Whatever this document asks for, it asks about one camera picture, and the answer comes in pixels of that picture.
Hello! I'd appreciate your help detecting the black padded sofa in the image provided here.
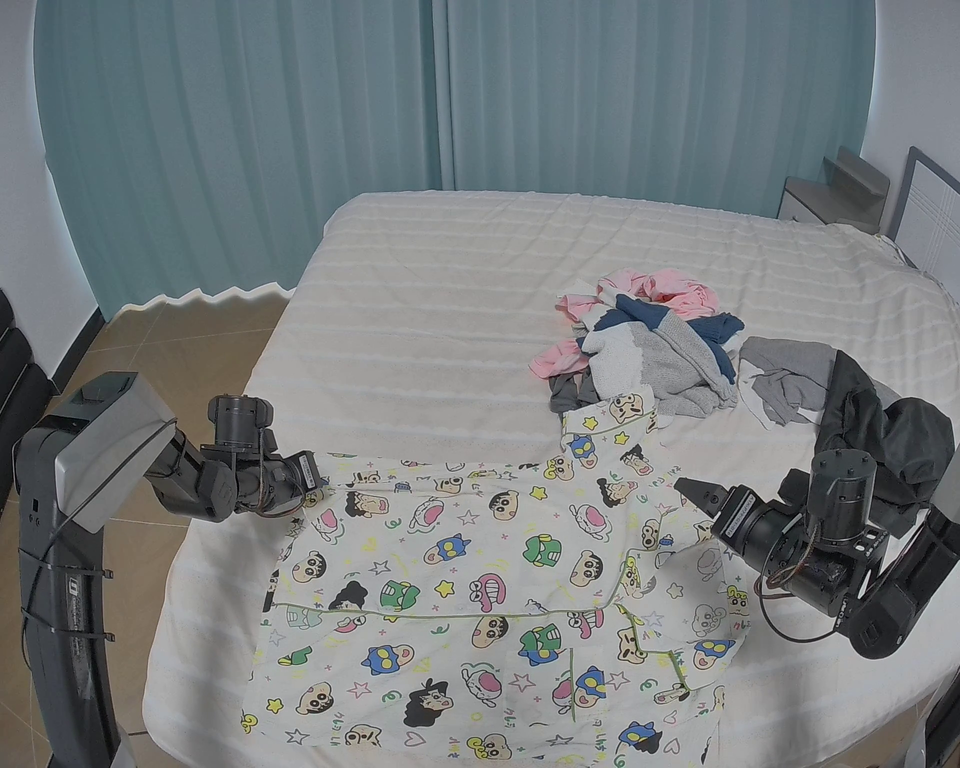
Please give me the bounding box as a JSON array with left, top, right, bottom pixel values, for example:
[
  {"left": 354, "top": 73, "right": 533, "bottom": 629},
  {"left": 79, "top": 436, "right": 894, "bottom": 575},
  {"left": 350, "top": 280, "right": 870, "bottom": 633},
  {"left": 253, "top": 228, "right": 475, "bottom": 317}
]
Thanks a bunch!
[{"left": 0, "top": 288, "right": 60, "bottom": 519}]

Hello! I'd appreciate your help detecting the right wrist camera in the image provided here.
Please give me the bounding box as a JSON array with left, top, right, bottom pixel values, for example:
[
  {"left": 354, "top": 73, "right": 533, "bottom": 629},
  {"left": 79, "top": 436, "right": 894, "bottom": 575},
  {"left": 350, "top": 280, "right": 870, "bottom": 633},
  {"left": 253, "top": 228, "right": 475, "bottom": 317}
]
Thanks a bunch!
[{"left": 776, "top": 468, "right": 815, "bottom": 511}]

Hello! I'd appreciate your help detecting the bed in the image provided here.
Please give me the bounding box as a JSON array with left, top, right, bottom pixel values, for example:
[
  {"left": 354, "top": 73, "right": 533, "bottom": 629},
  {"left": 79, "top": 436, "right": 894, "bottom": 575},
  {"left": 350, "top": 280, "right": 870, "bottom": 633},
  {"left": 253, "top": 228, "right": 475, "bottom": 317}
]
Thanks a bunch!
[{"left": 142, "top": 146, "right": 960, "bottom": 768}]

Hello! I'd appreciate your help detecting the pile of clothes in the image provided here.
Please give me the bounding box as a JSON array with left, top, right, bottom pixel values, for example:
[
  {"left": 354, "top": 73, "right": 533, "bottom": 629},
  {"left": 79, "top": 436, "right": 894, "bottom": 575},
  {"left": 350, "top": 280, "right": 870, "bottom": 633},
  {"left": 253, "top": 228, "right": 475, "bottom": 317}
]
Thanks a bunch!
[{"left": 528, "top": 267, "right": 747, "bottom": 417}]

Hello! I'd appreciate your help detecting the white printed pyjama top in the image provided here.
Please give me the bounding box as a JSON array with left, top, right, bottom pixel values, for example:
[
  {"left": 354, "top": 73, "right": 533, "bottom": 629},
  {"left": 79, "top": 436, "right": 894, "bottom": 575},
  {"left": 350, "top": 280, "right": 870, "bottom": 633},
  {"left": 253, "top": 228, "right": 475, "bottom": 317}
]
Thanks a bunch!
[{"left": 240, "top": 386, "right": 753, "bottom": 768}]

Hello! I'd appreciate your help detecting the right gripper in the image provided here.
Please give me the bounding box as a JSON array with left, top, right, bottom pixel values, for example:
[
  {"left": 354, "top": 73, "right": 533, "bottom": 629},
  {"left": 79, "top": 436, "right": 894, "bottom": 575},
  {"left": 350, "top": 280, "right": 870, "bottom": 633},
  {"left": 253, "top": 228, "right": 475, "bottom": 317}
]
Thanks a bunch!
[{"left": 712, "top": 483, "right": 800, "bottom": 561}]

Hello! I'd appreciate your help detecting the grey bedside table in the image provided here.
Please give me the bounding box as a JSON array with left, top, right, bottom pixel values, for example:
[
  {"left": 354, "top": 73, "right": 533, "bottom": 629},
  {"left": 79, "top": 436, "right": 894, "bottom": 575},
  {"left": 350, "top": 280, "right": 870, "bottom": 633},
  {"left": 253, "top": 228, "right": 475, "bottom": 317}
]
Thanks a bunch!
[{"left": 776, "top": 146, "right": 892, "bottom": 234}]

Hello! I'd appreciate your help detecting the grey garment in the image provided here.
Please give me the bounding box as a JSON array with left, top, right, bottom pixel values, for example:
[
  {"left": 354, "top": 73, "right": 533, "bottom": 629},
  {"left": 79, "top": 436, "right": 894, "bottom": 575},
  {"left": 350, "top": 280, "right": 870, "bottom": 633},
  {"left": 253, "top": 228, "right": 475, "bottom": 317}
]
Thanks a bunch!
[{"left": 738, "top": 336, "right": 901, "bottom": 430}]

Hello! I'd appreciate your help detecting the blue-green curtain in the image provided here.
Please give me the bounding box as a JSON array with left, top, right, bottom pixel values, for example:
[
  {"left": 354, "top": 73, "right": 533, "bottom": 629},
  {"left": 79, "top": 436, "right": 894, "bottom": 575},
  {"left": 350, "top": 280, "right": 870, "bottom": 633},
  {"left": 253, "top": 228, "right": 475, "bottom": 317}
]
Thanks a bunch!
[
  {"left": 33, "top": 0, "right": 451, "bottom": 320},
  {"left": 433, "top": 0, "right": 877, "bottom": 219}
]

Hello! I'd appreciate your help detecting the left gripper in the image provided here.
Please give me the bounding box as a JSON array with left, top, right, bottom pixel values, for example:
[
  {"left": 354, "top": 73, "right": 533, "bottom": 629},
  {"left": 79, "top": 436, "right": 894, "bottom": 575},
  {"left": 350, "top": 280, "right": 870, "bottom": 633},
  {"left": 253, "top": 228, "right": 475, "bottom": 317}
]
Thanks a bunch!
[{"left": 287, "top": 448, "right": 329, "bottom": 501}]

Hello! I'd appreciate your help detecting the black garment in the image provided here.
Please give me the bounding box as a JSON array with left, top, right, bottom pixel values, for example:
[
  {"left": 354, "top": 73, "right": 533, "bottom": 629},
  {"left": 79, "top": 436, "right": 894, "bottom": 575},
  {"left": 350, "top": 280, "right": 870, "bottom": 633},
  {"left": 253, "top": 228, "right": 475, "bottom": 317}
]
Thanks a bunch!
[{"left": 813, "top": 348, "right": 960, "bottom": 534}]

